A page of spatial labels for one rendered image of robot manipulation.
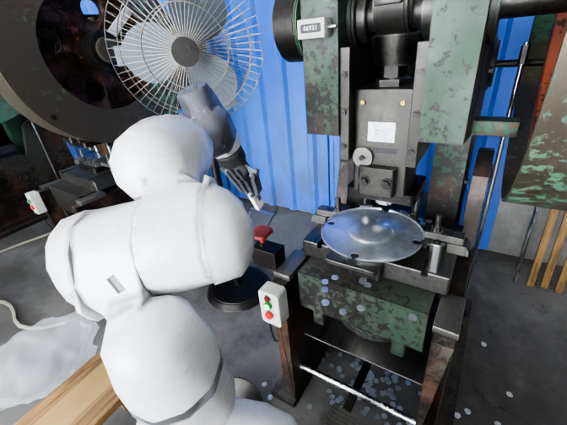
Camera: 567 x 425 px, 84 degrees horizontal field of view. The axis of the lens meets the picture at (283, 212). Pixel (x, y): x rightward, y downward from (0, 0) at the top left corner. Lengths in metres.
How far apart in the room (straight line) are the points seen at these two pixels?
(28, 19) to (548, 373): 2.49
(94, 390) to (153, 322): 1.04
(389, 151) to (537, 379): 1.21
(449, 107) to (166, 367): 0.71
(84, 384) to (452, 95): 1.39
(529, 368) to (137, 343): 1.66
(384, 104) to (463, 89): 0.18
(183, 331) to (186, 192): 0.14
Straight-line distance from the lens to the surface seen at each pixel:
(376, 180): 0.90
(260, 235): 1.01
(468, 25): 0.78
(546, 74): 1.16
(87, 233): 0.37
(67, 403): 1.38
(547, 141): 0.57
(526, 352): 1.86
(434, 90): 0.80
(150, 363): 0.33
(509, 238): 2.38
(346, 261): 0.85
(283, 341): 1.22
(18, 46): 1.68
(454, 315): 0.96
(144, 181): 0.38
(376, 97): 0.88
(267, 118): 2.56
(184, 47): 1.34
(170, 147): 0.38
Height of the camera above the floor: 1.30
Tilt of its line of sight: 28 degrees down
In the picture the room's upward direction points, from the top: 6 degrees counter-clockwise
